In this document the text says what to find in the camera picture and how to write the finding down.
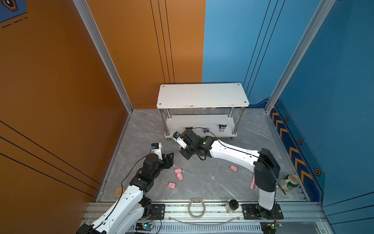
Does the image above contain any pink pig toy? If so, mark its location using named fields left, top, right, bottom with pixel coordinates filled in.
left=174, top=168, right=182, bottom=174
left=168, top=182, right=176, bottom=190
left=176, top=173, right=184, bottom=181
left=230, top=165, right=237, bottom=172

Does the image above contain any black white Kuromi figure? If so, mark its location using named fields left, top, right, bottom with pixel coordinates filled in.
left=219, top=124, right=227, bottom=132

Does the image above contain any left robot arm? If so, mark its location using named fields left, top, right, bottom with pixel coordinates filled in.
left=77, top=153, right=174, bottom=234

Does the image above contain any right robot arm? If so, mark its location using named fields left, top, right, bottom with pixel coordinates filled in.
left=172, top=128, right=281, bottom=219

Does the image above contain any white two-tier shelf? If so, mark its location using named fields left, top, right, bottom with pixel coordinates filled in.
left=157, top=83, right=249, bottom=139

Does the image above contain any pink pig toy front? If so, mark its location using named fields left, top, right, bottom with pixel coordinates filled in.
left=168, top=182, right=176, bottom=190

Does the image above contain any black capped small jar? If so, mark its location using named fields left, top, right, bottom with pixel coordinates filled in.
left=225, top=199, right=239, bottom=214

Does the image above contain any green circuit board left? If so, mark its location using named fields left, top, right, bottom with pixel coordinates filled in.
left=135, top=223, right=154, bottom=233

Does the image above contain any green circuit board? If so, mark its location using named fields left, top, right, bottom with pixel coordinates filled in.
left=135, top=223, right=154, bottom=233
left=267, top=223, right=280, bottom=230

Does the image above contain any pink utility knife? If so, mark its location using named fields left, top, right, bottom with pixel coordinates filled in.
left=249, top=175, right=257, bottom=191

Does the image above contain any green beverage can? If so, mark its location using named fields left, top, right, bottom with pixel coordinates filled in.
left=279, top=174, right=300, bottom=192

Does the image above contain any green circuit board right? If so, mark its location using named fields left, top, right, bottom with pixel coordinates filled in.
left=267, top=223, right=280, bottom=230

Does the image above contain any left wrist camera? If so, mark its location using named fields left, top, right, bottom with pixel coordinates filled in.
left=151, top=143, right=162, bottom=160

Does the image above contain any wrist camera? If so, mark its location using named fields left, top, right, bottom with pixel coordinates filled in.
left=172, top=132, right=187, bottom=149
left=151, top=143, right=162, bottom=160

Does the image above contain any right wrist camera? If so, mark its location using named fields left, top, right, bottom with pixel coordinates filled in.
left=172, top=132, right=187, bottom=149

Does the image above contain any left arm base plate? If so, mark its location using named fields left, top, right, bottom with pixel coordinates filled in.
left=141, top=204, right=166, bottom=220

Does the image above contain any coiled clear cable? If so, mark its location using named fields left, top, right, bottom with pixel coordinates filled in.
left=187, top=197, right=206, bottom=219

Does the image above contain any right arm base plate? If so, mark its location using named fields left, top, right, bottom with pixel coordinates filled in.
left=242, top=203, right=284, bottom=220

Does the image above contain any aluminium frame post left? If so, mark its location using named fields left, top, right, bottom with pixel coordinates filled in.
left=73, top=0, right=133, bottom=115

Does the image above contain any aluminium frame post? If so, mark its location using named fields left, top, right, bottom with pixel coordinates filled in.
left=265, top=0, right=336, bottom=114
left=73, top=0, right=133, bottom=115

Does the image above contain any aluminium frame post right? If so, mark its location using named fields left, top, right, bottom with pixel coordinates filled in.
left=265, top=0, right=336, bottom=114

